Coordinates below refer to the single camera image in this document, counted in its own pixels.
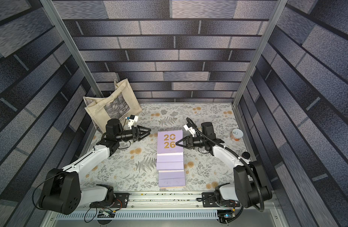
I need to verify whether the purple calendar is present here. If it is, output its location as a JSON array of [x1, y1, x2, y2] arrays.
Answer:
[[156, 130, 184, 171], [158, 170, 186, 188]]

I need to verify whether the beige Monet tote bag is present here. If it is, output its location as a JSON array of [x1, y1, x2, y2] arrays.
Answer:
[[83, 79, 142, 133]]

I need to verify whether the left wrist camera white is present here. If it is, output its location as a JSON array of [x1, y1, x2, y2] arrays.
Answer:
[[126, 115, 139, 129]]

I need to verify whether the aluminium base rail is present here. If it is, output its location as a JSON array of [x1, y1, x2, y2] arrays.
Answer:
[[42, 192, 287, 227]]

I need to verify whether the white orange round can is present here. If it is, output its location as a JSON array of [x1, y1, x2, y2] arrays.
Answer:
[[230, 129, 244, 141]]

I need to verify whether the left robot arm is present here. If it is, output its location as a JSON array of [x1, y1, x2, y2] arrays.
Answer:
[[33, 119, 151, 215]]

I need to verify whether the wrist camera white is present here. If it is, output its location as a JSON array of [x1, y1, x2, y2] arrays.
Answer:
[[126, 115, 139, 129], [183, 124, 196, 137]]

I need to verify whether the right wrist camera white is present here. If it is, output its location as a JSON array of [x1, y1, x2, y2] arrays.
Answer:
[[183, 124, 196, 137]]

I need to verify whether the brown jar black lid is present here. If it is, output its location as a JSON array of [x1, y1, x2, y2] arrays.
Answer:
[[241, 151, 251, 160]]

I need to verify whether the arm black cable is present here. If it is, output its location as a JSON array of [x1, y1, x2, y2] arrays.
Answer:
[[31, 173, 118, 223], [186, 117, 265, 213]]

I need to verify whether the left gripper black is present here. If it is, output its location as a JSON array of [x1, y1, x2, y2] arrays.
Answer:
[[115, 126, 151, 143]]

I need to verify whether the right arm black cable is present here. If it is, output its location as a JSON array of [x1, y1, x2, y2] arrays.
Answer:
[[186, 117, 265, 213]]

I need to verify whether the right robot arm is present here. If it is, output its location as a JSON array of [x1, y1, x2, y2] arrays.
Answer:
[[176, 118, 272, 212]]

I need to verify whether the aluminium frame post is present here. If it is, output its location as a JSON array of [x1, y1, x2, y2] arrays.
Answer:
[[233, 0, 288, 107], [40, 0, 104, 98]]

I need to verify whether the right aluminium frame post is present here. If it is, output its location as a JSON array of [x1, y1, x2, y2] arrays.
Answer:
[[233, 0, 288, 107]]

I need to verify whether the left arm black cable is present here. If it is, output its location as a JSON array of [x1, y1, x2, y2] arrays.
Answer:
[[31, 173, 118, 223]]

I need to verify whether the left aluminium frame post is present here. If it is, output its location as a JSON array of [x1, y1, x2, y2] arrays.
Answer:
[[40, 0, 104, 98]]

